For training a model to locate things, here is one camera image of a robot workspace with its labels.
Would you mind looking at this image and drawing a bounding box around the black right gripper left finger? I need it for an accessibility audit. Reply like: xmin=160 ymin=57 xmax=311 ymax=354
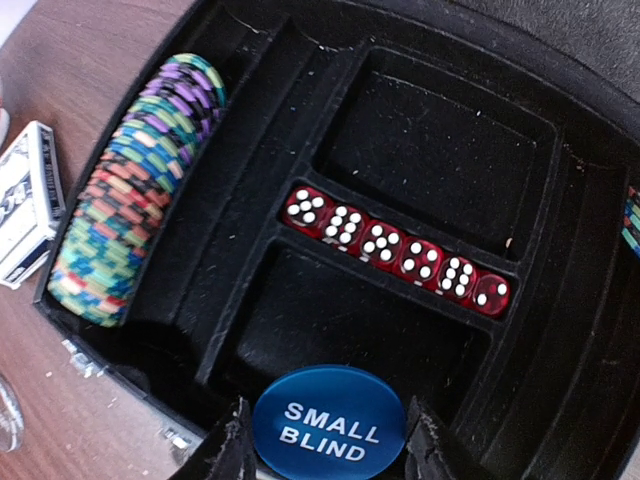
xmin=174 ymin=397 xmax=257 ymax=480

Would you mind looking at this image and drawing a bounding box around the blue small blind button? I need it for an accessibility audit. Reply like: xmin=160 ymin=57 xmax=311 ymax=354
xmin=252 ymin=365 xmax=407 ymax=479

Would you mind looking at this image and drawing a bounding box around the clear round button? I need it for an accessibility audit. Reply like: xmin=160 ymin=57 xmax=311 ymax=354
xmin=0 ymin=376 xmax=24 ymax=453

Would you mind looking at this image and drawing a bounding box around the black poker set case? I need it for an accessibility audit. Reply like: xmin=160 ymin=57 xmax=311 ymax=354
xmin=34 ymin=1 xmax=639 ymax=479

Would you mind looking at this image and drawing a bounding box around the blue white playing card box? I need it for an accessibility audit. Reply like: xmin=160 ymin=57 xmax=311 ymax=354
xmin=1 ymin=120 xmax=66 ymax=290

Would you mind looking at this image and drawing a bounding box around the red white patterned bowl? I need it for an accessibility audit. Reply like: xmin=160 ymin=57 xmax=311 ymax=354
xmin=0 ymin=107 xmax=10 ymax=146

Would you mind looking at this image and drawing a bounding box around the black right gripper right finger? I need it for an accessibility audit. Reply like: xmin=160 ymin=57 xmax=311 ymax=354
xmin=404 ymin=397 xmax=494 ymax=480

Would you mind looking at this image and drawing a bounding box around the small poker chip stack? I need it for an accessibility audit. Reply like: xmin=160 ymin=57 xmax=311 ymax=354
xmin=621 ymin=186 xmax=640 ymax=257

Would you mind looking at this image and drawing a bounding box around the red dice row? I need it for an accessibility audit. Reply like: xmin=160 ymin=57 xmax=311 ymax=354
xmin=281 ymin=185 xmax=511 ymax=318

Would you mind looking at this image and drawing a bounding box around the multicolour poker chip row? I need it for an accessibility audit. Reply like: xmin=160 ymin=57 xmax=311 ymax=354
xmin=47 ymin=53 xmax=228 ymax=327

